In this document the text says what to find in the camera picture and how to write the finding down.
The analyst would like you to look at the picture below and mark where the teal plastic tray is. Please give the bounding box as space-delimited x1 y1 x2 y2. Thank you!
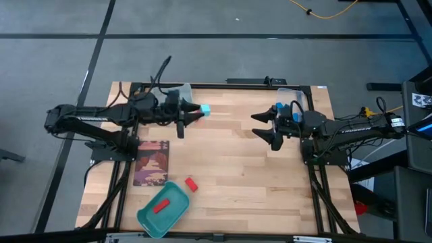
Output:
136 180 190 239

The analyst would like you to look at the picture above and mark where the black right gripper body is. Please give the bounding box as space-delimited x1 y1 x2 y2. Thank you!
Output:
272 107 328 140

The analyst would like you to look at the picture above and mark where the clear plastic bin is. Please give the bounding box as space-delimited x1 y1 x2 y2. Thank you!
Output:
275 86 304 123

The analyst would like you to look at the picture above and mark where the black mounting bar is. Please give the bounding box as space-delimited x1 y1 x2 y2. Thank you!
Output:
225 76 288 86

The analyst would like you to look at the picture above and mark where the grey plastic bin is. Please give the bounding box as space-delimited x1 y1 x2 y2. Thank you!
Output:
150 83 193 104

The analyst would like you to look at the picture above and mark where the red round object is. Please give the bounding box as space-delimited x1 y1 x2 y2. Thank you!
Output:
354 200 371 216

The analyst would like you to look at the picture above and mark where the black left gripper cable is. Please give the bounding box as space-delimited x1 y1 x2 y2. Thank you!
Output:
148 55 173 98

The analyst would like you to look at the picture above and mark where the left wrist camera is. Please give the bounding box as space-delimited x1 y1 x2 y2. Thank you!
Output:
176 116 186 140

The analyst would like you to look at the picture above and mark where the yellow floor cable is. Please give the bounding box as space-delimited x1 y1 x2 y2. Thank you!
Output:
288 0 359 20

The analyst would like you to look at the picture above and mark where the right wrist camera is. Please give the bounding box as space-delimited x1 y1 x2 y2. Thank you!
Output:
271 133 284 152

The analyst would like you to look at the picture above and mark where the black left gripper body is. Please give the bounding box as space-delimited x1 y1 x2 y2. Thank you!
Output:
134 89 186 126

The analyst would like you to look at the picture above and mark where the black crossbeam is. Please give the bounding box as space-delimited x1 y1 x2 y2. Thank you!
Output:
0 227 432 243

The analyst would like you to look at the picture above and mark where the black equipment cart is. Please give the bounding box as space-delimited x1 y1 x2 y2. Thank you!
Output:
393 65 432 243

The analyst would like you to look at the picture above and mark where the red rectangular block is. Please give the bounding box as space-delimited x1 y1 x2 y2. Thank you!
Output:
184 177 199 193

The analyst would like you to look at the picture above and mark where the white tag marker sheet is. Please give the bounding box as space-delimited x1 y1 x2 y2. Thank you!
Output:
411 92 432 109

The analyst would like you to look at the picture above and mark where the canyon print mat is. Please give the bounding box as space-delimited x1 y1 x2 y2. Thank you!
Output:
132 140 170 188

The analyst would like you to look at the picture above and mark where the tablet with blue screen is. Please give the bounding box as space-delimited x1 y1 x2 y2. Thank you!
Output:
407 116 432 140

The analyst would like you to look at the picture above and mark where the black stand foot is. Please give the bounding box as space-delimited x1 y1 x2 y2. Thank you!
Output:
367 82 403 92

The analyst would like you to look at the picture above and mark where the silver metal bracket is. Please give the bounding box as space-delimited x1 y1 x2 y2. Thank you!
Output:
105 232 145 243
292 235 333 243

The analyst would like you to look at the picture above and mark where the black aluminium table frame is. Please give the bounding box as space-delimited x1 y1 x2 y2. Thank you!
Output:
79 82 360 236

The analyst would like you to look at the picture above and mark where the yellow cable with connector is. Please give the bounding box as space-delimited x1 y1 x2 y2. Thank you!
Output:
360 105 404 117

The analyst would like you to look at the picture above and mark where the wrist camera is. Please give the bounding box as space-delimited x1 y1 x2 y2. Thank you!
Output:
176 116 186 140
271 133 284 152

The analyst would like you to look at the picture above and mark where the long red block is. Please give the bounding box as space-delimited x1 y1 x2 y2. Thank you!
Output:
152 198 171 215

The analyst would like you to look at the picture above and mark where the grey stand foot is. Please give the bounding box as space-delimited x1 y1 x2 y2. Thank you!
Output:
0 148 26 163

